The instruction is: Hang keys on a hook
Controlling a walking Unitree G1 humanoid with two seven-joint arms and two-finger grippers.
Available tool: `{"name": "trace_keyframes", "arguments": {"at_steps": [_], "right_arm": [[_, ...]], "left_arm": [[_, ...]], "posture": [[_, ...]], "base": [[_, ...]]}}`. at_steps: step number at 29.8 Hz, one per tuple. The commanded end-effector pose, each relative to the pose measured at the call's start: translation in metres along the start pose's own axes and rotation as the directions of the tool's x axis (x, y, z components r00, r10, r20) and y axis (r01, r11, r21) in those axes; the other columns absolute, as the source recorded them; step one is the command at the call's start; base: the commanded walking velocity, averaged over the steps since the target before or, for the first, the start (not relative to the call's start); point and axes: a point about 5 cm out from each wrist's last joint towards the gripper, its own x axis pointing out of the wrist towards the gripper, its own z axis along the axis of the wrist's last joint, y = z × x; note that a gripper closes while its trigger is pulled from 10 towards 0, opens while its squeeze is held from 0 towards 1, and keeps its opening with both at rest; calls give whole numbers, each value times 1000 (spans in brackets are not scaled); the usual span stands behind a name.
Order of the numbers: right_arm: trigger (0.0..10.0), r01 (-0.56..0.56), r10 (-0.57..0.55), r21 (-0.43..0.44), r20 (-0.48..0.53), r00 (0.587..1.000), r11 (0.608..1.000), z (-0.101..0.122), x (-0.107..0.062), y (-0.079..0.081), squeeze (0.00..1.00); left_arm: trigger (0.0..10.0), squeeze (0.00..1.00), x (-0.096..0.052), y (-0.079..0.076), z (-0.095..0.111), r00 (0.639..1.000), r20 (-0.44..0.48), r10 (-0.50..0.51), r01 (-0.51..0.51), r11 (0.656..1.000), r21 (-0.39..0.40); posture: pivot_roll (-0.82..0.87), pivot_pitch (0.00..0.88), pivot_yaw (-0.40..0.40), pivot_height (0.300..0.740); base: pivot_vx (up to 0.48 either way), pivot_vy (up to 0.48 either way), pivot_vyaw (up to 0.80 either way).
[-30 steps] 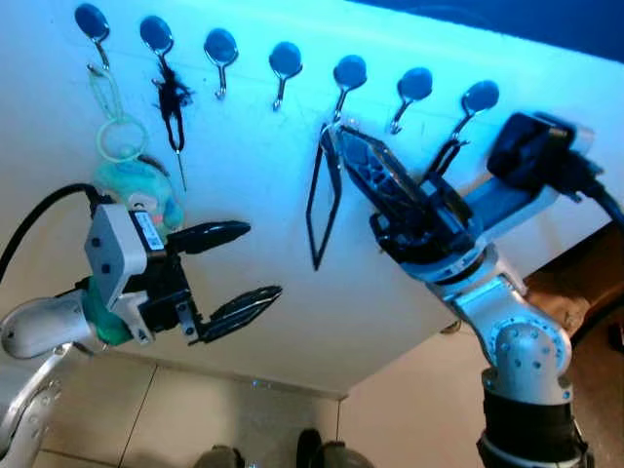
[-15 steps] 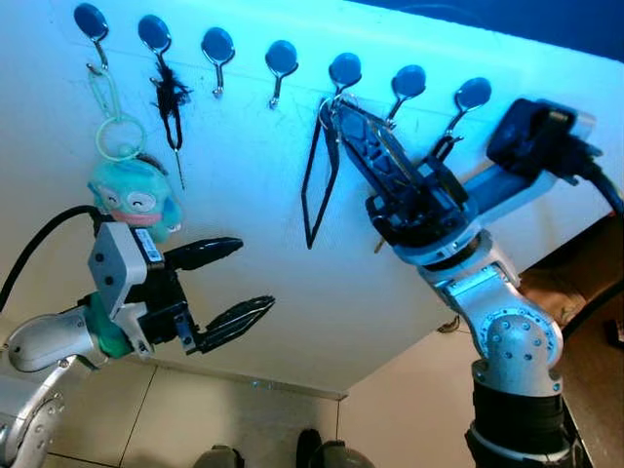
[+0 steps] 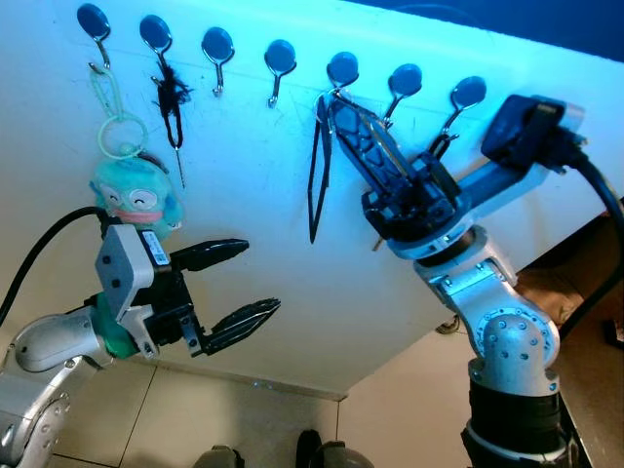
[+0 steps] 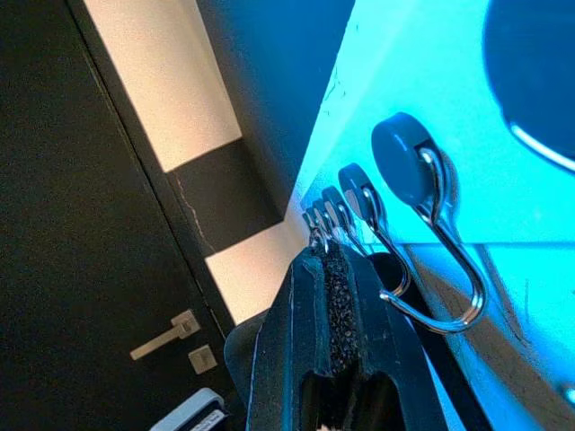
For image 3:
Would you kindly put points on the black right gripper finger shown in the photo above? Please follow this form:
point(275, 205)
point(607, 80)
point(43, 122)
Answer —
point(359, 156)
point(390, 141)

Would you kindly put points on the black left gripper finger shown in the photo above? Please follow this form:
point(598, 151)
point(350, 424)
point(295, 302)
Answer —
point(210, 253)
point(239, 325)

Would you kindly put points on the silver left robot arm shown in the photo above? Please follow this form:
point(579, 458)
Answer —
point(49, 341)

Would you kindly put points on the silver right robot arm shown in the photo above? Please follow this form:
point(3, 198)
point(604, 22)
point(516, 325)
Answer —
point(497, 331)

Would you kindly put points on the bystander bare hand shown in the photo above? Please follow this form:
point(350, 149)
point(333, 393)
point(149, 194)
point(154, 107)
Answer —
point(546, 290)

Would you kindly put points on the small black loop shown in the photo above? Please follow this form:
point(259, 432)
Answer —
point(435, 151)

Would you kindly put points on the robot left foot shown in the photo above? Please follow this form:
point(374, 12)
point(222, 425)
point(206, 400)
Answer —
point(219, 457)

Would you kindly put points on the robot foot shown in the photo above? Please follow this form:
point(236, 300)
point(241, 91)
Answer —
point(219, 457)
point(336, 455)

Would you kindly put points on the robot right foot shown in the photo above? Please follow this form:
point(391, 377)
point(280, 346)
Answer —
point(336, 455)

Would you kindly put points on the round adhesive wall hook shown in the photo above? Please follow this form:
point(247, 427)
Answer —
point(468, 92)
point(405, 79)
point(280, 57)
point(94, 19)
point(217, 45)
point(156, 32)
point(342, 68)

